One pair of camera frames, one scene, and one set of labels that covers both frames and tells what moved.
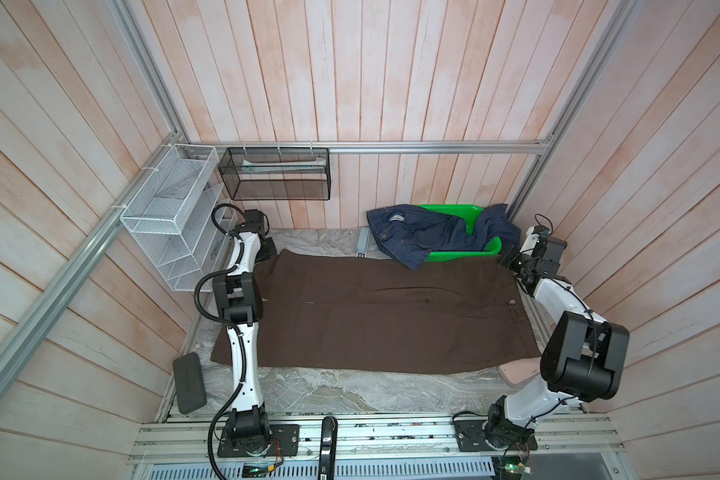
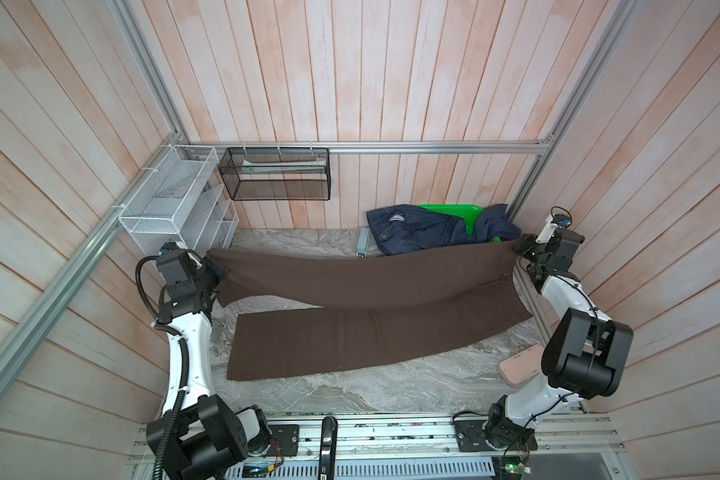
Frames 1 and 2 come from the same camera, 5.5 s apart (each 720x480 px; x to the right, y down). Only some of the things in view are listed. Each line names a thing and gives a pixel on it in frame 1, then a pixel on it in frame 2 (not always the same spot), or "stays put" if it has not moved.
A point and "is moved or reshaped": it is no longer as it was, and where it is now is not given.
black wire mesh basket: [277, 173] stays put
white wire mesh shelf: [182, 215] stays put
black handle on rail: [329, 444] stays put
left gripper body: [267, 249] -> [212, 275]
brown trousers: [373, 310] is moved or reshaped
